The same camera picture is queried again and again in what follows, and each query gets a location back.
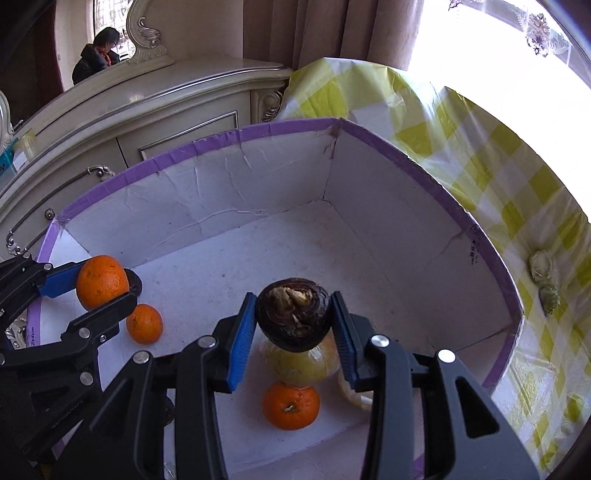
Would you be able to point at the metal cabinet knob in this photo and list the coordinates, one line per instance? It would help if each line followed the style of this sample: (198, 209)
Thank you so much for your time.
(49, 213)

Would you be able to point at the white cardboard box purple rim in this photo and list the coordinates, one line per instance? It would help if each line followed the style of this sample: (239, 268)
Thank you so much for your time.
(277, 240)

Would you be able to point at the white floral lace curtain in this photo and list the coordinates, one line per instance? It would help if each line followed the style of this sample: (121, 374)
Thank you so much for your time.
(538, 27)

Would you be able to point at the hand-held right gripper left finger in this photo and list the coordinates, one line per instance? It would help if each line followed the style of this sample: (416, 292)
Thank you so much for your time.
(242, 341)

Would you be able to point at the orange mandarin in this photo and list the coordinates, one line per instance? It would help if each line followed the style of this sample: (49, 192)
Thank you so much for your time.
(144, 323)
(291, 406)
(102, 281)

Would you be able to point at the yellow white checked tablecloth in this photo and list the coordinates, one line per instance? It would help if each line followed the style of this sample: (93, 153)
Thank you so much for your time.
(508, 184)

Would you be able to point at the small green custard apple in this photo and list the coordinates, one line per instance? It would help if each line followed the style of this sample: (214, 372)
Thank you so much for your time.
(549, 297)

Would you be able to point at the cream ornate mirror frame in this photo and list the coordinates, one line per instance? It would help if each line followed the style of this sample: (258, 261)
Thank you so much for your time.
(150, 41)

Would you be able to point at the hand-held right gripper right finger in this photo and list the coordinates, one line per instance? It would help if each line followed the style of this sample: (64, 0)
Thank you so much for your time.
(341, 341)

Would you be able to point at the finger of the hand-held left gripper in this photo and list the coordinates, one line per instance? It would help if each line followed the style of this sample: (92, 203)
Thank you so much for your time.
(62, 279)
(106, 318)

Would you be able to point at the pink brown drape curtain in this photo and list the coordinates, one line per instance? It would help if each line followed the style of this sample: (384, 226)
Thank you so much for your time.
(323, 27)

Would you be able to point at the pale yellow onion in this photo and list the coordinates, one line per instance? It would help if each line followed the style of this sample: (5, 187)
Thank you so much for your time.
(353, 394)
(300, 369)

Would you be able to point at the cream ornate cabinet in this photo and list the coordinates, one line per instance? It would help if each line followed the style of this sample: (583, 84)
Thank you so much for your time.
(161, 115)

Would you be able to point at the blue packet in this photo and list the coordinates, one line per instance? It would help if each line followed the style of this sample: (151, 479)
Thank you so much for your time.
(7, 161)

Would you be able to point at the pale yellow packet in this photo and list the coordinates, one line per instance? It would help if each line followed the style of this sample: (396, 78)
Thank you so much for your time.
(27, 143)

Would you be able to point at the dark brown water chestnut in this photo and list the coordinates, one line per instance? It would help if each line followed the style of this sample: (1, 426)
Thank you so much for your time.
(293, 318)

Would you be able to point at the large green custard apple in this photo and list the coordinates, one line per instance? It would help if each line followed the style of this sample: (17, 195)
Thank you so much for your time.
(541, 265)

